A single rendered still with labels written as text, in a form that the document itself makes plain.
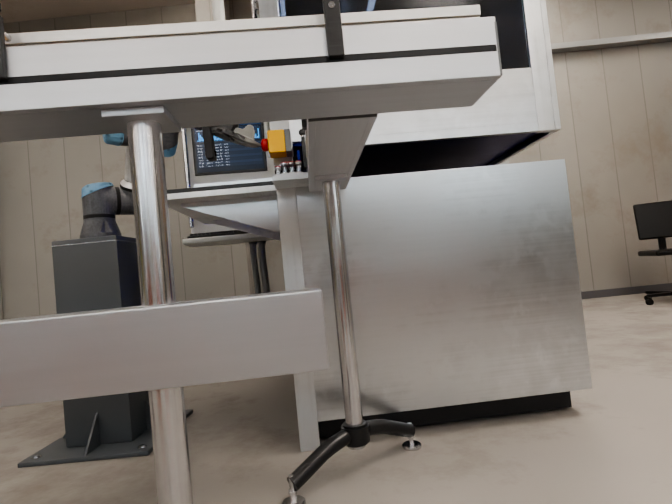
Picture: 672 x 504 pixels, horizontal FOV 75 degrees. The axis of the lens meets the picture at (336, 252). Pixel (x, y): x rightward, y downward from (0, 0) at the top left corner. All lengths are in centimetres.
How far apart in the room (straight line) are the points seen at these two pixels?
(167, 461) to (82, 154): 511
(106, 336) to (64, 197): 502
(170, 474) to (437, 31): 76
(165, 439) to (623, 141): 555
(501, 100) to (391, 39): 101
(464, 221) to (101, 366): 119
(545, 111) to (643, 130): 427
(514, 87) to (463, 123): 22
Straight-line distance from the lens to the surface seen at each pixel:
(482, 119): 165
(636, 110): 602
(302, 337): 66
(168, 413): 73
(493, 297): 158
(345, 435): 130
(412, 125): 157
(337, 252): 124
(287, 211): 147
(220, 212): 160
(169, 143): 156
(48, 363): 76
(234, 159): 258
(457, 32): 76
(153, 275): 71
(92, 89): 75
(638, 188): 583
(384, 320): 148
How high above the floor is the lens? 58
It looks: 2 degrees up
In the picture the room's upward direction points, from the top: 6 degrees counter-clockwise
